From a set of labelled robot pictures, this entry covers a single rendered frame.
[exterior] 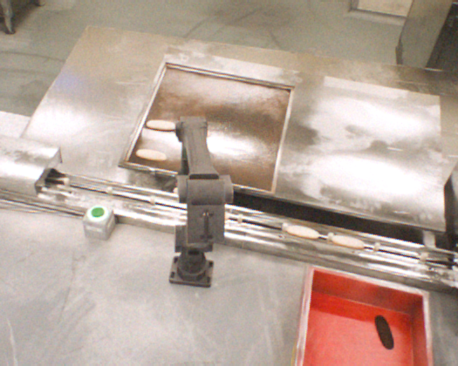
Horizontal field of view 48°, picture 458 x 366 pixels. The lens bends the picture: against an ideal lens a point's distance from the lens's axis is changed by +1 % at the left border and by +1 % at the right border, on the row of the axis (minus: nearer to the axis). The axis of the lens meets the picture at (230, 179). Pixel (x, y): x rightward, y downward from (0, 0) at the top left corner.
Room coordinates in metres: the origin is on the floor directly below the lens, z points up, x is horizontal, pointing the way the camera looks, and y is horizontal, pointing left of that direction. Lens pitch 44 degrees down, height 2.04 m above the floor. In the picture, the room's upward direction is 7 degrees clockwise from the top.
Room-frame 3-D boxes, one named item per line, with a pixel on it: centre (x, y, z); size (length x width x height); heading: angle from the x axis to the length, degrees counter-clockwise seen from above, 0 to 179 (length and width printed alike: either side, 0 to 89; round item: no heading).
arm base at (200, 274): (0.86, 0.08, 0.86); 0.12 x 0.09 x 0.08; 90
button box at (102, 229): (0.97, 0.37, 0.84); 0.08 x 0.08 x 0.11; 84
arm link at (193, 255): (0.88, 0.08, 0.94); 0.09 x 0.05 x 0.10; 11
